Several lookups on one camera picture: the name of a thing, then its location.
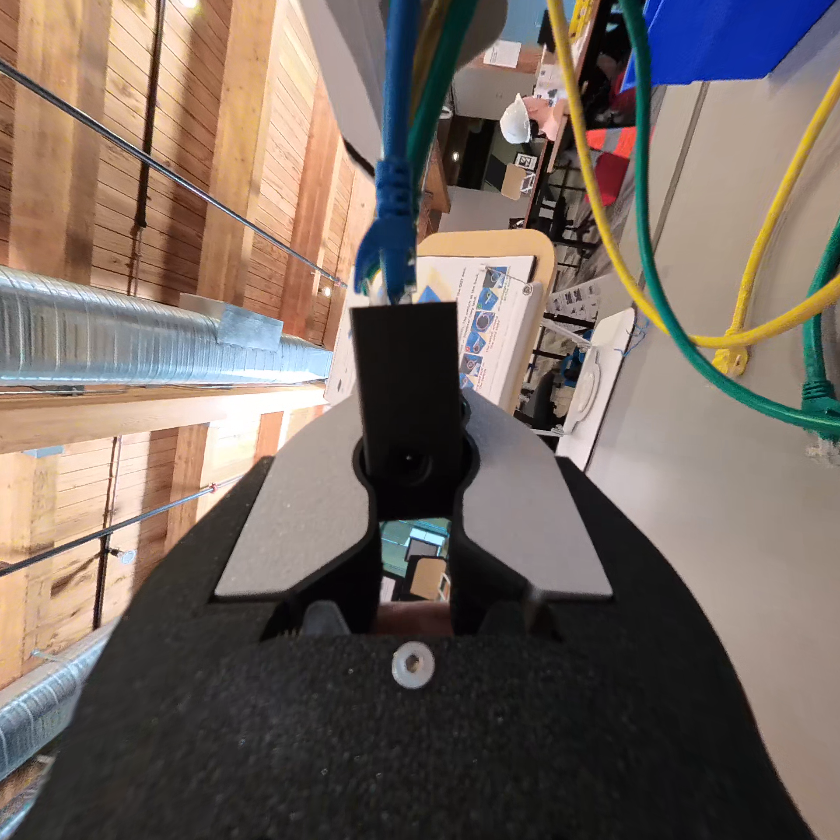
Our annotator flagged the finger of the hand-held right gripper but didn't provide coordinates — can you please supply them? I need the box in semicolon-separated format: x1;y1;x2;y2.
298;0;388;165
459;0;509;67

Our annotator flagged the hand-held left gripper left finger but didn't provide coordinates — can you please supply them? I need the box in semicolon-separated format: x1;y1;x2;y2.
213;394;383;635

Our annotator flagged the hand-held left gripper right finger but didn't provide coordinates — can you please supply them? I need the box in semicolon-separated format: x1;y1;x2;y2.
449;390;614;635

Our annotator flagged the blue ethernet cable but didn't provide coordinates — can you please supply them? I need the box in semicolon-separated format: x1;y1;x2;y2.
354;0;421;306

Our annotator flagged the black network switch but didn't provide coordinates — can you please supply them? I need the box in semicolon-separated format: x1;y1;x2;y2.
350;301;478;519

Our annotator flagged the green ethernet cable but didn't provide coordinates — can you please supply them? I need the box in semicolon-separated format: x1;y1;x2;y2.
357;0;840;460

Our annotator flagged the yellow ethernet cable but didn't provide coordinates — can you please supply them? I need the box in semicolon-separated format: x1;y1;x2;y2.
408;0;840;378

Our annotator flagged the white stand base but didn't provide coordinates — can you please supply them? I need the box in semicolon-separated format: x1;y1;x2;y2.
554;308;636;454

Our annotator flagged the printed instruction sheet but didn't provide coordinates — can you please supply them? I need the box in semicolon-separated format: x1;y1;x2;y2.
328;252;539;408

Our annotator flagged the blue plastic bin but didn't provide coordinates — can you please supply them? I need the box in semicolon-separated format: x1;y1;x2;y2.
620;0;840;89

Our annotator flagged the silver ventilation duct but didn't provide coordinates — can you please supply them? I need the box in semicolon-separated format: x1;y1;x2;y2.
0;266;334;388
0;620;119;782

